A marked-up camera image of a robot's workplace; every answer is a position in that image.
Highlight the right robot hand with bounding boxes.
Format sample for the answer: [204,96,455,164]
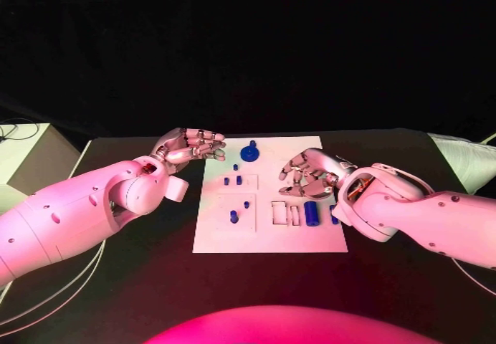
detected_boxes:
[276,147,358,200]

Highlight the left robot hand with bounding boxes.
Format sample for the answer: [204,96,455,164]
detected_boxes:
[148,127,227,176]

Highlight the white task board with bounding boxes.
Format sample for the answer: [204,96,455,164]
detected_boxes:
[191,135,348,254]

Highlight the blue gear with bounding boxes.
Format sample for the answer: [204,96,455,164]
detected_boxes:
[239,140,260,163]

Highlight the large blue cylinder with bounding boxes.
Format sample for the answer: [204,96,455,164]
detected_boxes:
[302,201,321,227]

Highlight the white box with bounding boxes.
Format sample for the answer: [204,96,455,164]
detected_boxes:
[0,123,82,216]

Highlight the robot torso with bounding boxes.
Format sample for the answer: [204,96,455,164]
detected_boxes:
[144,305,442,344]

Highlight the black cable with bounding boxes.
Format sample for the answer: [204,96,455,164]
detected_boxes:
[0,118,40,143]

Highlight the white cable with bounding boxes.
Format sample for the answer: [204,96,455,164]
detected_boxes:
[0,242,108,338]
[0,239,106,328]
[449,257,496,297]

